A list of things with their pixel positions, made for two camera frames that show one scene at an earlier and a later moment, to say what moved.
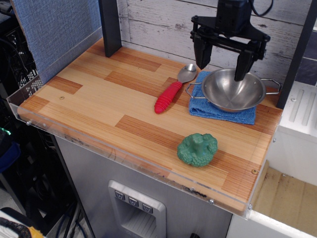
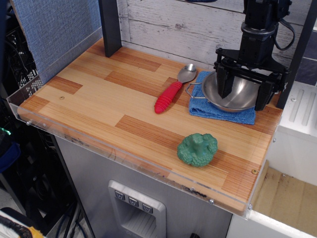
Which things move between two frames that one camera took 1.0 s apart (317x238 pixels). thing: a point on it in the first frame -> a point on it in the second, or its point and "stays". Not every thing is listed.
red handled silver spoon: [186, 73] stays
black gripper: [231, 29] -> [254, 61]
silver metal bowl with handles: [224, 93] stays
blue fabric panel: [57, 30] stays
